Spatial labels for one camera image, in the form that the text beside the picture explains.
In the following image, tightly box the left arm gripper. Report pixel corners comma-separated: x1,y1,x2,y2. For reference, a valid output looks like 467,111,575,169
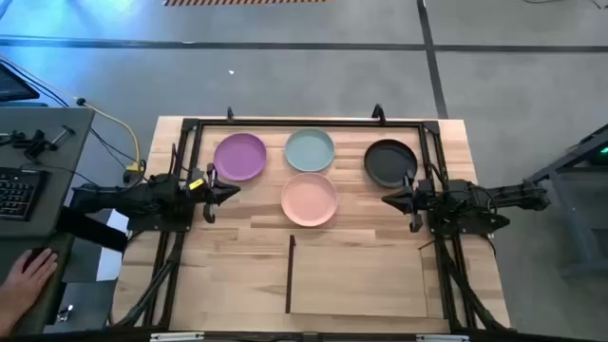
188,163,241,224

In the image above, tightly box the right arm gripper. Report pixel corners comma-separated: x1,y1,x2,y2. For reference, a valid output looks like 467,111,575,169
380,169,435,235

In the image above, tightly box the purple plate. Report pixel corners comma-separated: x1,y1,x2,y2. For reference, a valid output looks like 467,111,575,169
213,132,268,182

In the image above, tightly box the black plate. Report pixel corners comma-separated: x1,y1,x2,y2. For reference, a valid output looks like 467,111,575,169
363,138,419,189

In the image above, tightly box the pink plate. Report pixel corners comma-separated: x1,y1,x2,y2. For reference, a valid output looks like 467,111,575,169
279,171,339,228

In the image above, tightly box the light blue plate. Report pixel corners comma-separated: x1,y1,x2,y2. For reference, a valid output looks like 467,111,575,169
283,127,336,174

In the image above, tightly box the white paper sheet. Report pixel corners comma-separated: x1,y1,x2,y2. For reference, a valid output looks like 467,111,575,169
96,208,131,282

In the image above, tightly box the grey side desk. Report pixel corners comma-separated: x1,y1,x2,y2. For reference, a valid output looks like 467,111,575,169
0,106,96,336

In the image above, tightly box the grey equipment cart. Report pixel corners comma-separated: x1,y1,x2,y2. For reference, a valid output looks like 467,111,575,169
523,123,608,279

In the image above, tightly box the black hand tool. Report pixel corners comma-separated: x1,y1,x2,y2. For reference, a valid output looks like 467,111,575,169
0,124,77,162

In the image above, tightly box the black computer mouse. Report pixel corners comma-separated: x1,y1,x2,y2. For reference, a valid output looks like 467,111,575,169
22,246,59,267

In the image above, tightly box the small shiny metal clip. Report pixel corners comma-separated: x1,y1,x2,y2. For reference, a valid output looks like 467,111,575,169
56,303,75,325

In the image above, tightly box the black keyboard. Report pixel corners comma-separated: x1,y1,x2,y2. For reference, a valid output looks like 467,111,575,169
0,166,49,223

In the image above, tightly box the person's hand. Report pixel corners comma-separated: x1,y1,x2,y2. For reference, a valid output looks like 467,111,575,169
0,248,60,334

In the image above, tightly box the black monitor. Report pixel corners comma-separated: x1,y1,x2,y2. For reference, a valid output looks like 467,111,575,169
0,63,41,104

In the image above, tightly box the black metal rig frame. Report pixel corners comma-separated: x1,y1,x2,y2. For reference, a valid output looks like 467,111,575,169
108,117,514,333

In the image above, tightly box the yellow cable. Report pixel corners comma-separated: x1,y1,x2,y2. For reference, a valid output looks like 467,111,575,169
75,98,144,167

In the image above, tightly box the silver metal bracket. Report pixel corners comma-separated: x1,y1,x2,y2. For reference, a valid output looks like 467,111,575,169
149,332,206,342
415,333,471,342

